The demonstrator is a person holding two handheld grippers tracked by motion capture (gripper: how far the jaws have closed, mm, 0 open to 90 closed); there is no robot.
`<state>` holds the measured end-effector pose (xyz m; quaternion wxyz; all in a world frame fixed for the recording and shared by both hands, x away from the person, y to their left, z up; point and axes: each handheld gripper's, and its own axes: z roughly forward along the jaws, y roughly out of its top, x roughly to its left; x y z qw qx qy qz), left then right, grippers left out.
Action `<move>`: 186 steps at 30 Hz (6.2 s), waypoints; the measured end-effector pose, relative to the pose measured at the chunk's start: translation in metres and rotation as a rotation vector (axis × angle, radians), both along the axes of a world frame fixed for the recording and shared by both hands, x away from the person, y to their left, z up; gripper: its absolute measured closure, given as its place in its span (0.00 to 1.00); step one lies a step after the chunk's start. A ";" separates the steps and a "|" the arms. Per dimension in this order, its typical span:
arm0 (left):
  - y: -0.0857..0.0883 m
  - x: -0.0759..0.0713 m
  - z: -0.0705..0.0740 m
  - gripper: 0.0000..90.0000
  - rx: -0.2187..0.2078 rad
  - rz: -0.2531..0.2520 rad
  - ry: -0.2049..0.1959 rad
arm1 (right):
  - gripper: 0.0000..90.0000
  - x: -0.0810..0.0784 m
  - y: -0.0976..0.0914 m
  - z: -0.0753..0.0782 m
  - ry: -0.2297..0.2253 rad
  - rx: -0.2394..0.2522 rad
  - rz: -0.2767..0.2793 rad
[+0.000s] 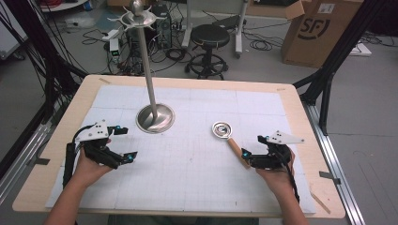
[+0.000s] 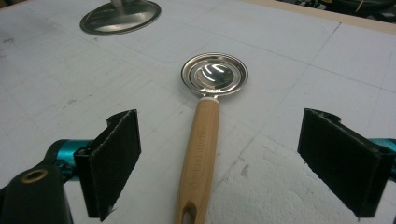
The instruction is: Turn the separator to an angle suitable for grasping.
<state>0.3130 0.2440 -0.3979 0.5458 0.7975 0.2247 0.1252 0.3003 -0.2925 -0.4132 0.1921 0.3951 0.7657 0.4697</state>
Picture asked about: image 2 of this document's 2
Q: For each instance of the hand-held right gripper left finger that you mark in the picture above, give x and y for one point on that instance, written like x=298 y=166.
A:
x=107 y=165

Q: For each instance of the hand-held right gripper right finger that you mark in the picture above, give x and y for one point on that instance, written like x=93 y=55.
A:
x=339 y=155

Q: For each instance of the metal utensil stand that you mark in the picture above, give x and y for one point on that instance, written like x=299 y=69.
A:
x=124 y=20

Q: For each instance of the white grid mat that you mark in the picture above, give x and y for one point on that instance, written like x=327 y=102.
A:
x=280 y=77

